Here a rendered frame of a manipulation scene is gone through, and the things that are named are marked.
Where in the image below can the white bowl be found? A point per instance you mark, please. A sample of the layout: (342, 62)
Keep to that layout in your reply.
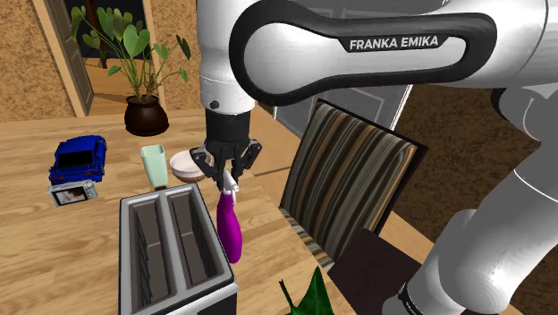
(183, 168)

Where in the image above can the dark green leaf plant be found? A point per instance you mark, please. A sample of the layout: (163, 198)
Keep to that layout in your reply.
(314, 297)

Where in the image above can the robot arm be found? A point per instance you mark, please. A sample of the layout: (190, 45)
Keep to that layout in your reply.
(305, 65)

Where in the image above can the silver two-slot toaster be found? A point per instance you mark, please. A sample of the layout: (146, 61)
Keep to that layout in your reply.
(174, 292)

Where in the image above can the brown wooden door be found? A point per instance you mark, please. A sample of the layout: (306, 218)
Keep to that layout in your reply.
(72, 56)

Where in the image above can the wooden table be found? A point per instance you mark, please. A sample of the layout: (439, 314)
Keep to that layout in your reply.
(65, 253)

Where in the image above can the potted plant in dark pot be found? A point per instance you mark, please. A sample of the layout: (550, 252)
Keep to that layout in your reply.
(146, 115)

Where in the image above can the grey panel door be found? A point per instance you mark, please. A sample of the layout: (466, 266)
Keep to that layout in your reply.
(348, 107)

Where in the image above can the purple spray bottle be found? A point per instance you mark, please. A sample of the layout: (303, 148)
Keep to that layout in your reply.
(229, 227)

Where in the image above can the mint green cup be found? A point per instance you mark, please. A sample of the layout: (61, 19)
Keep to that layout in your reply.
(154, 168)

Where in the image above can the blue toy car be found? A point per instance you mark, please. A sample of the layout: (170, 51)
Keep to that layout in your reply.
(78, 168)

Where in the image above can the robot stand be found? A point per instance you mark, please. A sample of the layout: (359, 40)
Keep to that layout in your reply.
(370, 270)

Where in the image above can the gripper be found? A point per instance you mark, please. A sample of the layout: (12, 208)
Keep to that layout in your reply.
(229, 128)

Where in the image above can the silver compact camera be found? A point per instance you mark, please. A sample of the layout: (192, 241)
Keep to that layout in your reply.
(72, 194)

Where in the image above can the striped upholstered chair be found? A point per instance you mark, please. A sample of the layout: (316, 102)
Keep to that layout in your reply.
(348, 174)

